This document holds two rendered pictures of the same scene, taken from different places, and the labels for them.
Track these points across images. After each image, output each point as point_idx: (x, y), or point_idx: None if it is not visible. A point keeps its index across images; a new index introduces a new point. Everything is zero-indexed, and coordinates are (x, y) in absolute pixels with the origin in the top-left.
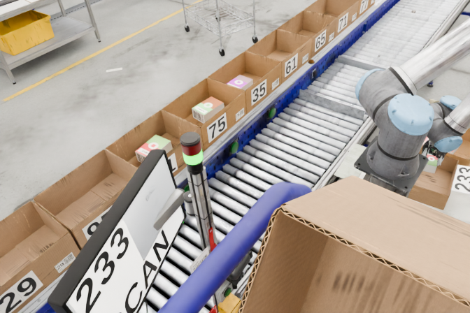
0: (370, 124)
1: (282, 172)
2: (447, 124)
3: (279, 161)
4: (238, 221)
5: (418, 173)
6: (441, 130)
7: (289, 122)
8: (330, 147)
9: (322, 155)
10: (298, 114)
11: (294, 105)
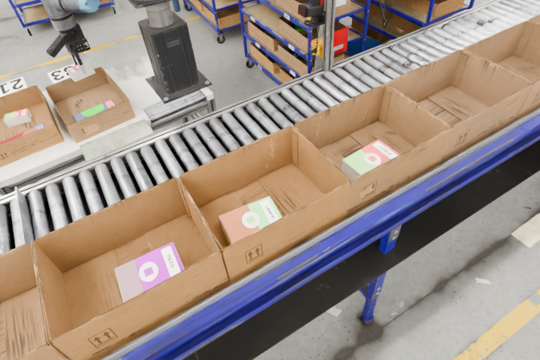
0: (29, 186)
1: (203, 150)
2: None
3: (194, 166)
4: (284, 117)
5: None
6: None
7: None
8: (117, 165)
9: (138, 161)
10: None
11: None
